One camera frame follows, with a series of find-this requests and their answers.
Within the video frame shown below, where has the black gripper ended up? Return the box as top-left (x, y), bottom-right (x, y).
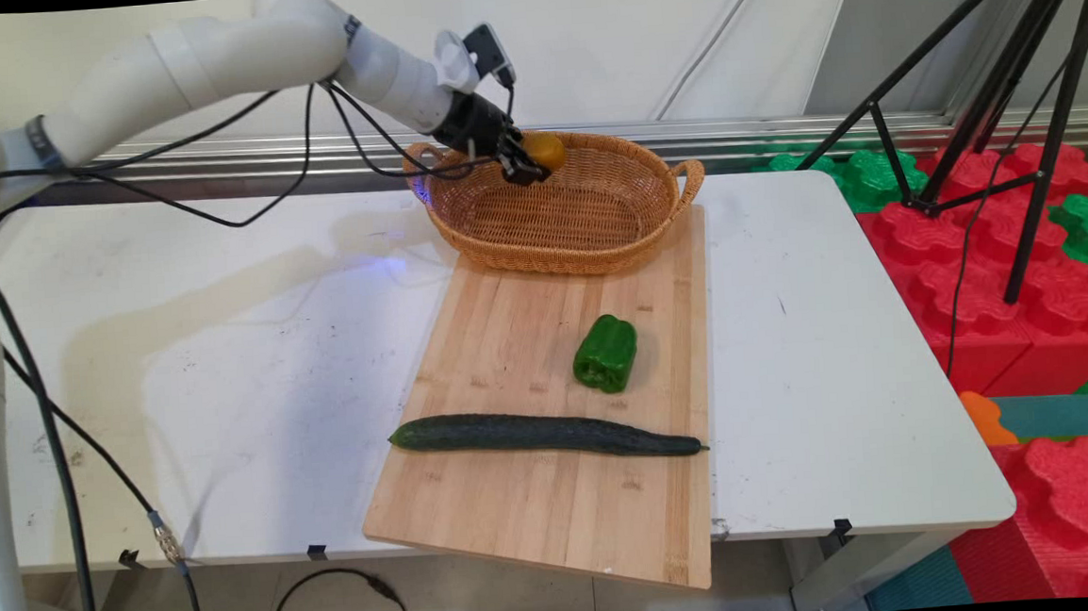
top-left (430, 85), bottom-right (553, 193)

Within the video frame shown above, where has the yellow-brown potato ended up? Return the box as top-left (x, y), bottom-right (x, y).
top-left (524, 129), bottom-right (569, 174)

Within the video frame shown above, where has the oval wicker basket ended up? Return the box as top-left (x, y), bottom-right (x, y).
top-left (402, 119), bottom-right (712, 288)

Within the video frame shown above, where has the green bell pepper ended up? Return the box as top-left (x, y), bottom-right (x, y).
top-left (569, 312), bottom-right (642, 397)

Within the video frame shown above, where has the dark green cucumber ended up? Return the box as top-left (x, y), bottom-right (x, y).
top-left (387, 399), bottom-right (711, 474)

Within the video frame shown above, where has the bamboo cutting board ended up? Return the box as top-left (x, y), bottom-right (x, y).
top-left (343, 203), bottom-right (729, 611)

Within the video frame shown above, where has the large red foam block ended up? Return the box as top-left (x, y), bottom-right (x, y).
top-left (851, 140), bottom-right (1088, 405)

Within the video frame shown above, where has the black tripod stand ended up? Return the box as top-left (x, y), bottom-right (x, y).
top-left (785, 0), bottom-right (1088, 318)

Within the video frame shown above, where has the orange foam piece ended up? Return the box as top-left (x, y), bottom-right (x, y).
top-left (959, 388), bottom-right (1022, 450)

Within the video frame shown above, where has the white table leg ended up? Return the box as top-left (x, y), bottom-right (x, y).
top-left (784, 524), bottom-right (962, 611)

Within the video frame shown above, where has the teal foam mat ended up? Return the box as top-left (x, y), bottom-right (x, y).
top-left (988, 390), bottom-right (1088, 446)

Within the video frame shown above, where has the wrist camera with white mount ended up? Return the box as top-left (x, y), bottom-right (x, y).
top-left (432, 21), bottom-right (519, 97)

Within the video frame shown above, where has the aluminium rail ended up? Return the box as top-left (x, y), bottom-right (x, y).
top-left (72, 83), bottom-right (1088, 210)

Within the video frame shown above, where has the long black arm cable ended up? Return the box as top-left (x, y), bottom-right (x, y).
top-left (0, 81), bottom-right (324, 244)

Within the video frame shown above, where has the black looped floor cable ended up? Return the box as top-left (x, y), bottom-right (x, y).
top-left (265, 564), bottom-right (410, 611)

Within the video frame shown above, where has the thin black tripod cable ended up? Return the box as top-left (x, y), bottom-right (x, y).
top-left (926, 57), bottom-right (1088, 382)

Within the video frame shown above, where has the black cable with metal connector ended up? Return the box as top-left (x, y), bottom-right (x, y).
top-left (3, 335), bottom-right (205, 611)

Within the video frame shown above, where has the thick black base cable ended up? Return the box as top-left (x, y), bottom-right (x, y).
top-left (0, 249), bottom-right (103, 611)

